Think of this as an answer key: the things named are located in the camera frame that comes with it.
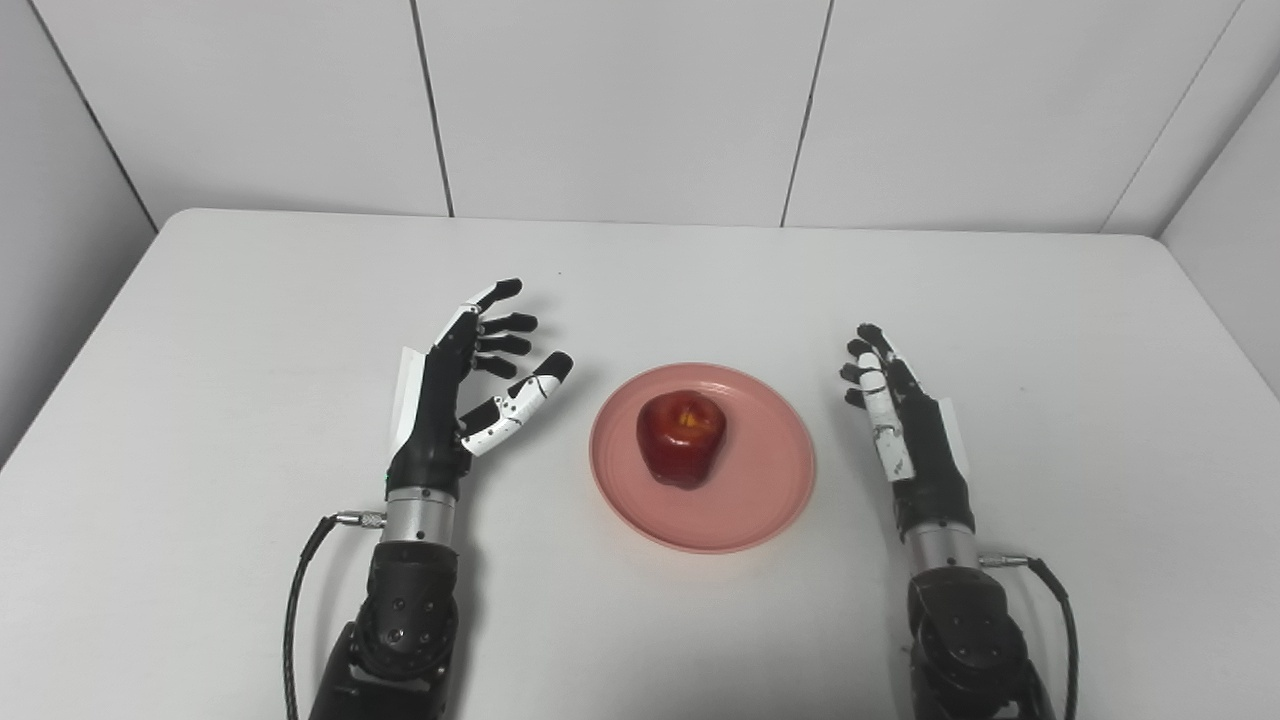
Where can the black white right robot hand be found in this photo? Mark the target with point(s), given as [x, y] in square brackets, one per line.
[935, 470]

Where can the pink round plate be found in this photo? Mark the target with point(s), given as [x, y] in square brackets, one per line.
[760, 500]

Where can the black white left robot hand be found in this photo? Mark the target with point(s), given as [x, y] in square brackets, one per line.
[430, 440]

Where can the red apple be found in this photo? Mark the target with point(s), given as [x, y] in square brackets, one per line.
[682, 440]

